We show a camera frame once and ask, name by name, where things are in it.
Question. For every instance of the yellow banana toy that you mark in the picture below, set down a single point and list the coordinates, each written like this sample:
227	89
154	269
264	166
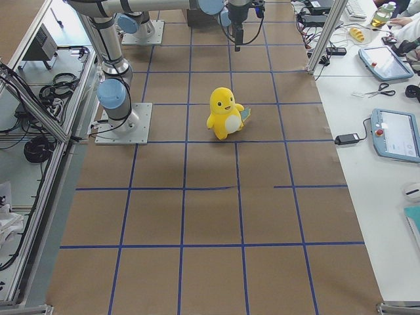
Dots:
357	34

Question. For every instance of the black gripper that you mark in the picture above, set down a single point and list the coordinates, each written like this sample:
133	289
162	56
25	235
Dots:
236	16

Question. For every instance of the grey electronics box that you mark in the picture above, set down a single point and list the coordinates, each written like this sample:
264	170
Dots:
43	48

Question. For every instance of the black handled scissors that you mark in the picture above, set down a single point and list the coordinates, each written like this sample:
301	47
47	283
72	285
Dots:
382	90

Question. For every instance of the black power adapter brick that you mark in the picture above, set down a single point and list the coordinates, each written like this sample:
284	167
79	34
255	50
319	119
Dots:
345	139

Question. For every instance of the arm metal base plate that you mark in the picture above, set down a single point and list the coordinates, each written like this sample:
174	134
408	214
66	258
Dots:
150	33
134	130

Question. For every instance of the white computer mouse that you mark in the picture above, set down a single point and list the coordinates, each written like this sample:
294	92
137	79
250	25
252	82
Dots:
411	191

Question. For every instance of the yellow plush dinosaur toy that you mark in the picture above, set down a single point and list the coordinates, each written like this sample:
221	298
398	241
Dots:
226	116

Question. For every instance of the far blue teach pendant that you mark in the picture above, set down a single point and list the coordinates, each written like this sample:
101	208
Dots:
384	64

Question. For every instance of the crumpled white cloth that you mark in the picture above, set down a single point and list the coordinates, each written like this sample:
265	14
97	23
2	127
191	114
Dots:
11	223

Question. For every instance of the white keyboard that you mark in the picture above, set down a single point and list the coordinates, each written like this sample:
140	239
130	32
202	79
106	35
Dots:
354	12

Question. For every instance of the yellow oil bottle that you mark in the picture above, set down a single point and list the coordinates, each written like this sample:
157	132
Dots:
383	14

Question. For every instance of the person hand at desk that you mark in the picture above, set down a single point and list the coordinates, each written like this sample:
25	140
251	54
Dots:
399	21

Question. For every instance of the near blue teach pendant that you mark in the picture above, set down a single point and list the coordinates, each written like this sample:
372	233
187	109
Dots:
395	135

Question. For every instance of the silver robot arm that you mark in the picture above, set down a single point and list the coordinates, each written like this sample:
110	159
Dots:
114	92
139	24

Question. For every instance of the blue teach pendant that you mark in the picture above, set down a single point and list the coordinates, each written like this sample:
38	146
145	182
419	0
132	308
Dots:
395	135
384	64

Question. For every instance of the teal notebook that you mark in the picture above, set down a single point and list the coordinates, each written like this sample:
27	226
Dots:
412	216

